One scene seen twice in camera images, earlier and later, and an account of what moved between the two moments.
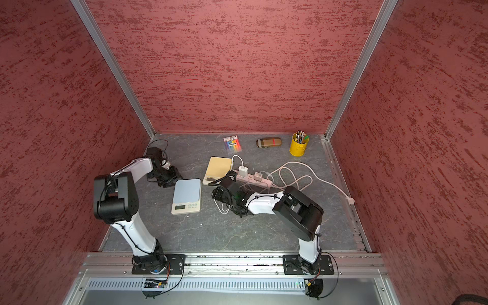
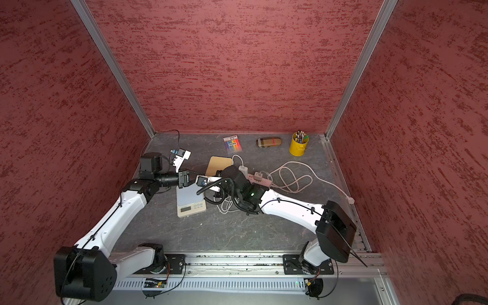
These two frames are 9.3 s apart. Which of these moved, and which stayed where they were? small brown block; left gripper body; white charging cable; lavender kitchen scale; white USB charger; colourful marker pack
Moved: left gripper body; lavender kitchen scale
Stayed: colourful marker pack; white USB charger; small brown block; white charging cable
